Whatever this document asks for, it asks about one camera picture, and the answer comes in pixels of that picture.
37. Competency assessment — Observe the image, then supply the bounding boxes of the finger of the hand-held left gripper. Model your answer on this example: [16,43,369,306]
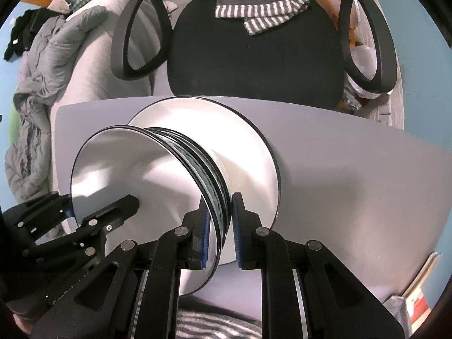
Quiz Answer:
[71,195,140,255]
[3,191,73,242]

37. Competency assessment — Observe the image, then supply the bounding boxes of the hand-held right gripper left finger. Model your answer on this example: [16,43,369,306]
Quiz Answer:
[30,196,212,339]

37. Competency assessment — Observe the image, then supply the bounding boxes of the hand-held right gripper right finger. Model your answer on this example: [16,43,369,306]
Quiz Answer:
[231,192,407,339]

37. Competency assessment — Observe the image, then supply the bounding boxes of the stack of white plates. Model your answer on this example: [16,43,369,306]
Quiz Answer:
[159,131,232,251]

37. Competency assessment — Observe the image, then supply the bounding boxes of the medium white plate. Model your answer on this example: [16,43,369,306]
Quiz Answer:
[153,129,229,253]

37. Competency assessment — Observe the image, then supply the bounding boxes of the large white plate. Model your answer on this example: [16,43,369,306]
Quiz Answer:
[126,96,282,266]

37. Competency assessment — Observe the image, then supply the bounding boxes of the person's striped clothing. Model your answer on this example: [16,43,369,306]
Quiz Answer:
[176,310,262,339]

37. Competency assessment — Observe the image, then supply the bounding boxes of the grey quilted jacket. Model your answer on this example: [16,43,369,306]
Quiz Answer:
[5,5,111,203]

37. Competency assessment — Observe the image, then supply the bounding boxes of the black office chair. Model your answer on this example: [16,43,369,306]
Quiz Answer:
[110,0,397,111]

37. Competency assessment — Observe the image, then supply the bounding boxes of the black clothing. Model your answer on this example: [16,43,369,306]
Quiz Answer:
[3,7,63,63]

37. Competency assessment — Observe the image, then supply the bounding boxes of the white plastic bag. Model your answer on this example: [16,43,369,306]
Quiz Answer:
[316,0,393,111]

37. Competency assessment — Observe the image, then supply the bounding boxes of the grey white striped garment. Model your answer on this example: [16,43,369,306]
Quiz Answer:
[208,0,312,36]

